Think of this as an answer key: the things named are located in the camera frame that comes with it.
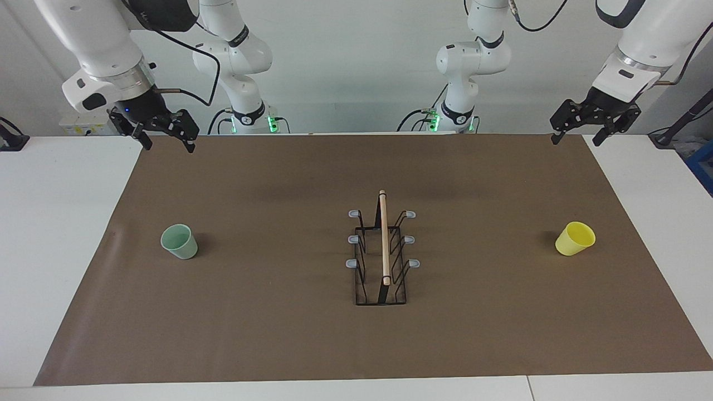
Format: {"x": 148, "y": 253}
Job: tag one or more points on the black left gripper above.
{"x": 607, "y": 106}

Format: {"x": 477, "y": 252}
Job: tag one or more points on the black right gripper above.
{"x": 145, "y": 108}

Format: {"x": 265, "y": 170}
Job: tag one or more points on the pale green plastic cup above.
{"x": 179, "y": 242}

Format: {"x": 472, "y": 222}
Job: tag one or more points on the yellow plastic cup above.
{"x": 574, "y": 239}

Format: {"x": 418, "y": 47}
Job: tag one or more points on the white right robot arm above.
{"x": 106, "y": 39}

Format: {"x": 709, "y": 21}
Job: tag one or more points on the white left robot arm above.
{"x": 473, "y": 61}

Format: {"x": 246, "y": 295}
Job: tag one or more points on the black stand pole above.
{"x": 663, "y": 138}

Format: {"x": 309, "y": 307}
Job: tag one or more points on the white power box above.
{"x": 75, "y": 128}

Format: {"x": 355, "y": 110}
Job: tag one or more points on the black table clamp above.
{"x": 14, "y": 143}

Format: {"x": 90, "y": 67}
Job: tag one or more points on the brown table mat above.
{"x": 250, "y": 306}

